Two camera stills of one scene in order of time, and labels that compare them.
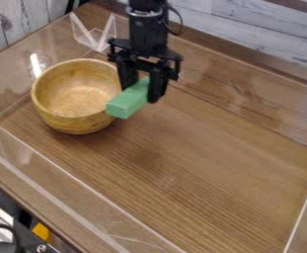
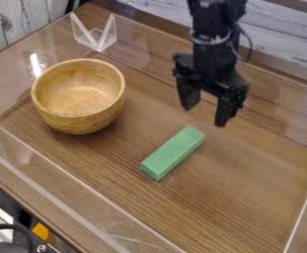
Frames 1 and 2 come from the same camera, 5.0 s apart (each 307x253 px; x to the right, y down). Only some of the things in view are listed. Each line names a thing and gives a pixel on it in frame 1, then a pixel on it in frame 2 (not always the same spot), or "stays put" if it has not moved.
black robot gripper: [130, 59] to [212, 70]
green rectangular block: [132, 99] to [173, 153]
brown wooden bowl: [70, 92] stays put
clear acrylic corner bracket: [97, 39] stays put
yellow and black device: [34, 238] stays put
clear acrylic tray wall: [73, 207] stays put
